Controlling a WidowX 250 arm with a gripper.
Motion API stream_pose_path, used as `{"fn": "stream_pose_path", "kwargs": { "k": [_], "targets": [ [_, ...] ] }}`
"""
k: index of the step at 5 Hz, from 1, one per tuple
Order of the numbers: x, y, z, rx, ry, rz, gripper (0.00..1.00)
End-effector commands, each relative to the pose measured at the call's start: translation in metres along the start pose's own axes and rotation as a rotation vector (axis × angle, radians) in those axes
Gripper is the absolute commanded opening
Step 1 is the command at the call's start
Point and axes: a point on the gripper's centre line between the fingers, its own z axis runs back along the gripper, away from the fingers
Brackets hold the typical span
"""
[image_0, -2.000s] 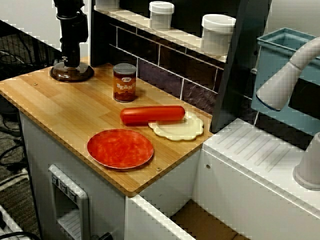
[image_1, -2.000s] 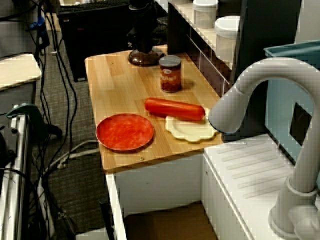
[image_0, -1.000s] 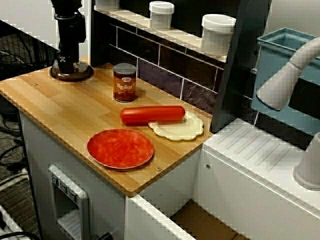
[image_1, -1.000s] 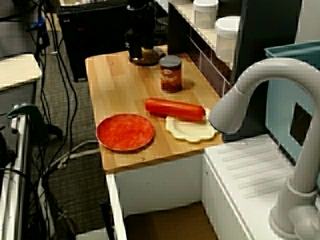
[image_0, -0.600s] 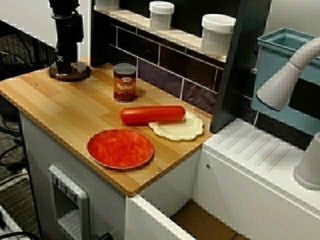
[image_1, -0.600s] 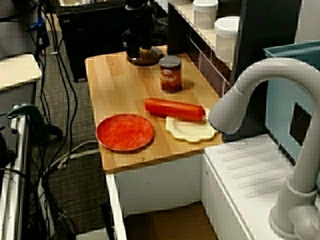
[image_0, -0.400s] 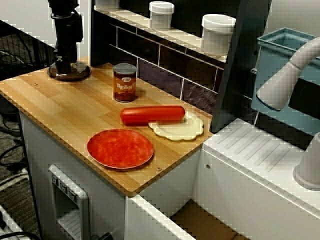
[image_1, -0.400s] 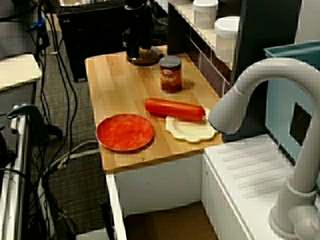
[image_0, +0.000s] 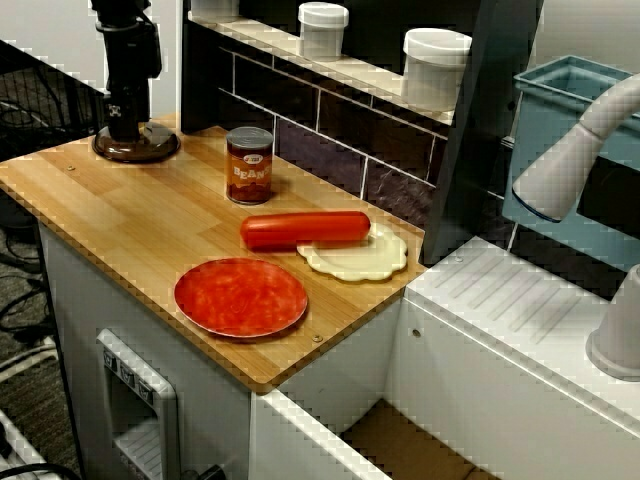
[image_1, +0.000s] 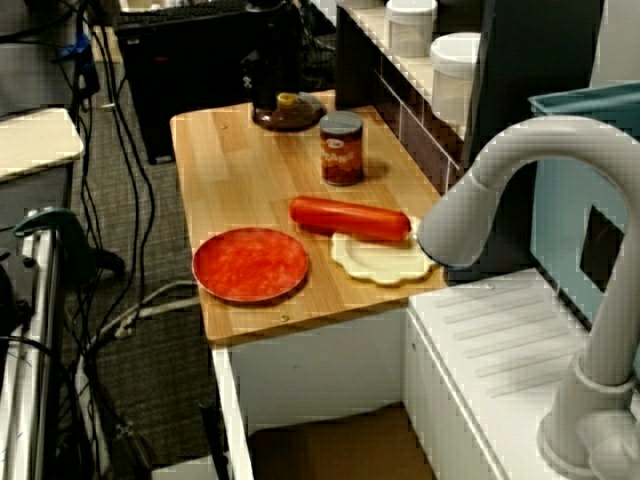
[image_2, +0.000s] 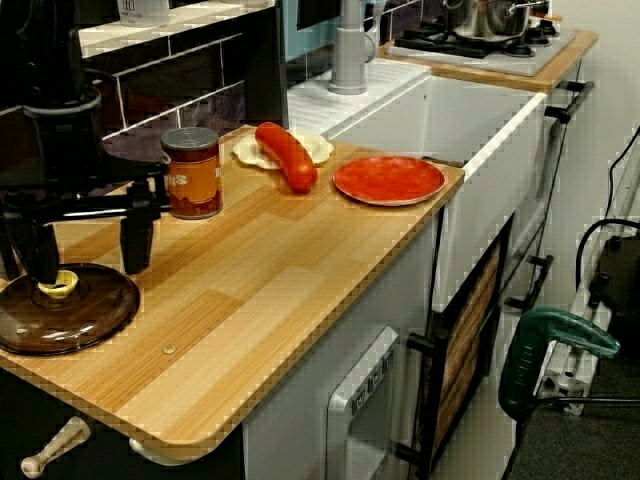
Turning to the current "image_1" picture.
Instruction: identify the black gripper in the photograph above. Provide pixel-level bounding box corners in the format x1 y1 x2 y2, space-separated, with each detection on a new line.
239 47 301 114

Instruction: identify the brown glass lid yellow knob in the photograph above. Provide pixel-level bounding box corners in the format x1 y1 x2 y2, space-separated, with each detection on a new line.
251 91 327 133

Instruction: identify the brown beans can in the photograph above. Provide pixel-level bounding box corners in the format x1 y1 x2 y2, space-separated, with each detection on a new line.
318 110 365 187

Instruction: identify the red toy sausage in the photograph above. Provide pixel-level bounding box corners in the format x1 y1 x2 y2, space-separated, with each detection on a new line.
289 195 412 242

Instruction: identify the black computer case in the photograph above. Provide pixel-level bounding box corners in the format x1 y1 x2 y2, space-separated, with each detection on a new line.
115 7 306 166

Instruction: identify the cream shelf ledge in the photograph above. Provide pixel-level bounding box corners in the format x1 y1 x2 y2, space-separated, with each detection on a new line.
337 0 469 146

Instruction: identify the red round plate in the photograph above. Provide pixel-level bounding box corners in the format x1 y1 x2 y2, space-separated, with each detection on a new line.
192 227 310 306

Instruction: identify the small white lidded jar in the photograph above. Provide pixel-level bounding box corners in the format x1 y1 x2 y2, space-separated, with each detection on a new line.
383 0 439 57

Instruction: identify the large white lidded jar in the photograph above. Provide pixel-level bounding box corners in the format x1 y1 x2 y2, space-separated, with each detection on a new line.
428 32 482 126

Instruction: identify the cream scalloped plate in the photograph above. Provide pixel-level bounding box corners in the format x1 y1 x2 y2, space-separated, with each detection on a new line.
329 215 441 289

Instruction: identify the cream side table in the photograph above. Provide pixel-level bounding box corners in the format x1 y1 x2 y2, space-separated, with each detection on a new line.
0 107 85 184

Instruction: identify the white toy kitchen cabinet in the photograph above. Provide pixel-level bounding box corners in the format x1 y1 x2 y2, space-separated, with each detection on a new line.
209 309 409 480

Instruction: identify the grey toy faucet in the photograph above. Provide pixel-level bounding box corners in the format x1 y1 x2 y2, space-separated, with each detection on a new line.
417 115 640 476

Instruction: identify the black electronics box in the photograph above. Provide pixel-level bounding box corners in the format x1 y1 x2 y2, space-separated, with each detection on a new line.
0 262 34 336

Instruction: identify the teal plastic bin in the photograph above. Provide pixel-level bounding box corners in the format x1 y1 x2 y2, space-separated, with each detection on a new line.
527 82 640 331

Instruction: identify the white toy sink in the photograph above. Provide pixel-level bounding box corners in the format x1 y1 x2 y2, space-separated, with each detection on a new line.
402 267 640 480

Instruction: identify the black wire mesh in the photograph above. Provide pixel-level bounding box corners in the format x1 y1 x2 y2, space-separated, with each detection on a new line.
299 0 337 94

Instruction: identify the black cable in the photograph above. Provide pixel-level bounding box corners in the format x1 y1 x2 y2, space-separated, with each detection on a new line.
69 0 101 241
92 24 156 301

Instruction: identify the white cable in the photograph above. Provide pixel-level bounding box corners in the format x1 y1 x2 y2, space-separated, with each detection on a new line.
92 279 201 341

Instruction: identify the dark grey shelf post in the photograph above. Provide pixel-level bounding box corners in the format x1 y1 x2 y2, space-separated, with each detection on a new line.
462 0 604 166

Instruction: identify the aluminium extrusion rail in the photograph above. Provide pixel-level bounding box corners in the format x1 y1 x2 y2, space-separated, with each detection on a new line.
0 219 66 480

